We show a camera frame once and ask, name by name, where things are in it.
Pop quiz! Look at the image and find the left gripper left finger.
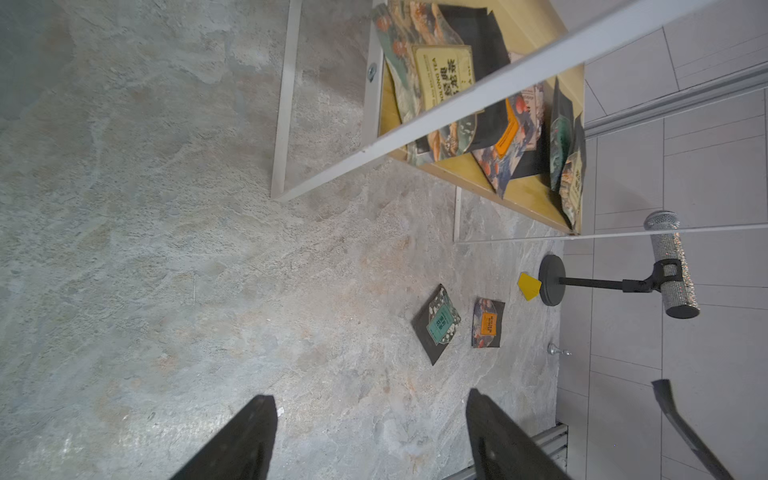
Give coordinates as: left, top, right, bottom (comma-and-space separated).
171, 395, 278, 480

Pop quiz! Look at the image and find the green label tea bag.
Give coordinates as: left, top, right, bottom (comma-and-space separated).
411, 284, 461, 366

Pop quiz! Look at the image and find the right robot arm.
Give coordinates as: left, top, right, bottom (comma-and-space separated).
651, 379, 734, 480

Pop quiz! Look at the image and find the orange label tea bag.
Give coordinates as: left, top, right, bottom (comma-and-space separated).
471, 298, 505, 349

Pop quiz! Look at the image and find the yellow label tea bag lower-right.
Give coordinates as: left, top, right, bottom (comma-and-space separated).
559, 115, 586, 235

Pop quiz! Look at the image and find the orange tea bag lower shelf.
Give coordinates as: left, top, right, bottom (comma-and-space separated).
470, 94, 546, 199

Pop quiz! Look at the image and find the floral tea bag lower shelf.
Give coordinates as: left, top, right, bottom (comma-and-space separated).
513, 83, 545, 155

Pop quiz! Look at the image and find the yellow paper piece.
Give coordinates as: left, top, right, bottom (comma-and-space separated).
517, 272, 542, 301

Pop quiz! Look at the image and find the small metal screw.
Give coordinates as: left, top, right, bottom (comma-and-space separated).
547, 342, 572, 357

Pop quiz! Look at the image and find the yellow label tea bag lower-left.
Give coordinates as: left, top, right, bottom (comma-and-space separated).
372, 1, 478, 166

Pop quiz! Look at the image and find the dark green tea bag lower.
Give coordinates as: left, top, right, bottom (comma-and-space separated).
549, 79, 574, 192

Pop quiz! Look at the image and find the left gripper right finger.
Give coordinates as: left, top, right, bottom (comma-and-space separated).
466, 388, 569, 480

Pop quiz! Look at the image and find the wooden two-tier shelf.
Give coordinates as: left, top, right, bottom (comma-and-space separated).
269, 0, 768, 244

